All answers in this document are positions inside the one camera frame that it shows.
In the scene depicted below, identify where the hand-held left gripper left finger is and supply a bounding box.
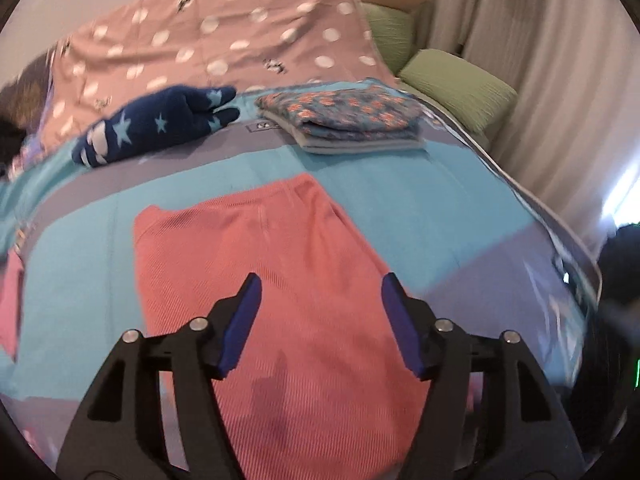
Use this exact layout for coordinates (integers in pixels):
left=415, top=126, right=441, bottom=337
left=56, top=272, right=263, bottom=480

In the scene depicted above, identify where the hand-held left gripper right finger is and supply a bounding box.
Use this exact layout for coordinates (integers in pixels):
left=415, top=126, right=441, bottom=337
left=381, top=271, right=586, bottom=480

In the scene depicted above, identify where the pink knit shirt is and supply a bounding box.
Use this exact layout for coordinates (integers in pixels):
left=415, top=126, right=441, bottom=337
left=132, top=173, right=441, bottom=480

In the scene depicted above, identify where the blue and grey bed sheet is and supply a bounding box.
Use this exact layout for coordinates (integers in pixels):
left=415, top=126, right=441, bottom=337
left=0, top=77, right=601, bottom=461

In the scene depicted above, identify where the folded grey cloth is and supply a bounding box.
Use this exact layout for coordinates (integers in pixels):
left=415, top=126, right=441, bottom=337
left=292, top=125, right=428, bottom=155

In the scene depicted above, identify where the navy star print garment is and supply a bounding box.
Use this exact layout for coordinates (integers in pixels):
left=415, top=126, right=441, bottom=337
left=71, top=85, right=242, bottom=168

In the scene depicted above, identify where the folded blue floral cloth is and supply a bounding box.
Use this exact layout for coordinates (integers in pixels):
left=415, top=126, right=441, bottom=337
left=255, top=85, right=425, bottom=142

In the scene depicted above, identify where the pink garment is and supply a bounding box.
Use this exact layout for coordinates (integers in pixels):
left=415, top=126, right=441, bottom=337
left=0, top=252, right=26, bottom=363

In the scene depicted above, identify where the grey pleated curtain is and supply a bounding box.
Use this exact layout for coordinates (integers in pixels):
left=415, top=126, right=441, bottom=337
left=415, top=0, right=640, bottom=261

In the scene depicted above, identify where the green pillow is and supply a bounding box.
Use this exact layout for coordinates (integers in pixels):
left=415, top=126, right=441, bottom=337
left=399, top=49, right=518, bottom=133
left=360, top=2, right=416, bottom=76

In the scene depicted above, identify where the mauve polka dot blanket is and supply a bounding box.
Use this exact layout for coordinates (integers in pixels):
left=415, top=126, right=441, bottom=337
left=10, top=0, right=398, bottom=161

